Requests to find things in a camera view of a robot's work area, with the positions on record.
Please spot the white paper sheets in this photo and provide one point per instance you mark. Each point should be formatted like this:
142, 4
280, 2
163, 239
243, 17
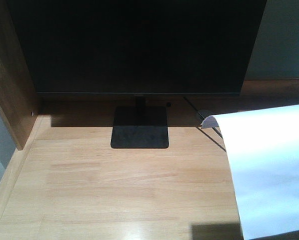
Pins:
262, 148

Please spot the black computer monitor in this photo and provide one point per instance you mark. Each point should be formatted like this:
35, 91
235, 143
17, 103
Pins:
137, 48

